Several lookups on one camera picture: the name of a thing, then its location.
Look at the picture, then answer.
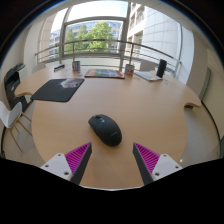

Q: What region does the black stapler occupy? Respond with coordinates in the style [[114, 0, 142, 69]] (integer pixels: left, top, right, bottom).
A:
[[53, 64, 66, 72]]

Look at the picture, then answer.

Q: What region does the black office printer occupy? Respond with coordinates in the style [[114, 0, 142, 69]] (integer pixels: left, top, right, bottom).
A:
[[3, 63, 30, 111]]

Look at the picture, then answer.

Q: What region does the red magazine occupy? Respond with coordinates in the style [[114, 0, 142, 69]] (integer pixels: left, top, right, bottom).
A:
[[84, 68, 126, 80]]

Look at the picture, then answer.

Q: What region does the white chair with wooden legs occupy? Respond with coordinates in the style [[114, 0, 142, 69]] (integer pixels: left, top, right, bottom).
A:
[[0, 100, 33, 154]]

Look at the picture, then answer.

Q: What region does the metal balcony railing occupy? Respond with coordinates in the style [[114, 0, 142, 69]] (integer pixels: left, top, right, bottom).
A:
[[34, 38, 183, 76]]

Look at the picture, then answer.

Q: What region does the black computer mouse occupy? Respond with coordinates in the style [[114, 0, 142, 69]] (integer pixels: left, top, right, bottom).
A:
[[88, 114, 123, 147]]

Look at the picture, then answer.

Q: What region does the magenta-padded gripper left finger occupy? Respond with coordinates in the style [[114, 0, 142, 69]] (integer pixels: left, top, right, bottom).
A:
[[40, 142, 93, 186]]

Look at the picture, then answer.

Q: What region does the black mouse pad with print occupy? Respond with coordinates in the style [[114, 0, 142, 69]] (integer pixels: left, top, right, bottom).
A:
[[30, 78, 85, 103]]

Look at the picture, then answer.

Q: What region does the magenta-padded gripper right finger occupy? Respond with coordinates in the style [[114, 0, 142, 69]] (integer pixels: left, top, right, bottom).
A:
[[132, 142, 184, 186]]

